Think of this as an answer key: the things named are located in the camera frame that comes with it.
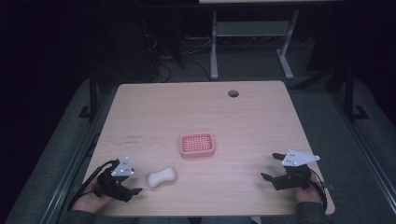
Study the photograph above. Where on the white metal desk frame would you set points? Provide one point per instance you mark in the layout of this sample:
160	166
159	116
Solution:
213	46

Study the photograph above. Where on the white soap bar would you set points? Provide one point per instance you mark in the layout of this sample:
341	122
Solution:
161	177

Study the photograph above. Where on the black metal stand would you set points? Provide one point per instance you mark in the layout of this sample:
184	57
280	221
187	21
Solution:
92	93
349	93

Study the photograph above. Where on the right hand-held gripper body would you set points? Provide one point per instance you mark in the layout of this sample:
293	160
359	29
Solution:
292	179

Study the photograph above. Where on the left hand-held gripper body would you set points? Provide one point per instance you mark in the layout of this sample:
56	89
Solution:
109	185

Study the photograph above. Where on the person's right hand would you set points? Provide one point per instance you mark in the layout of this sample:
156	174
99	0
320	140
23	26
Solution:
308	195

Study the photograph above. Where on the person's left hand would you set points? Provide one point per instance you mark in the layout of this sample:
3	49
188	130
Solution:
88	200

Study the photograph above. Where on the metal floor rail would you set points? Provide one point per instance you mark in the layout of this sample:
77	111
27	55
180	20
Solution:
367	152
67	180

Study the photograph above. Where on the pink soap dish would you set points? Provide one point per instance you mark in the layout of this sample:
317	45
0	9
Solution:
197	145

